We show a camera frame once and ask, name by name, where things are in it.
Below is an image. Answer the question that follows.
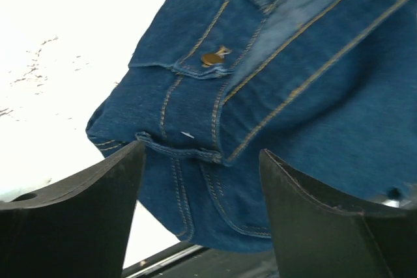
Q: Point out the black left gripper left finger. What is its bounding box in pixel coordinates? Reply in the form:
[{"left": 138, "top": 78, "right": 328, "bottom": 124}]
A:
[{"left": 1, "top": 142, "right": 145, "bottom": 278}]

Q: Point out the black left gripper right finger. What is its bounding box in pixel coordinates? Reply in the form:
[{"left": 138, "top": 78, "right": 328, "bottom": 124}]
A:
[{"left": 259, "top": 150, "right": 416, "bottom": 278}]

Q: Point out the blue denim skirt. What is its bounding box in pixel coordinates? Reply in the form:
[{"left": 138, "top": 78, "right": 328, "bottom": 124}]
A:
[{"left": 86, "top": 0, "right": 416, "bottom": 252}]

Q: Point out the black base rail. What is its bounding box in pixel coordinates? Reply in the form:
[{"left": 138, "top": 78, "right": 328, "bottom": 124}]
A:
[{"left": 122, "top": 189, "right": 417, "bottom": 278}]

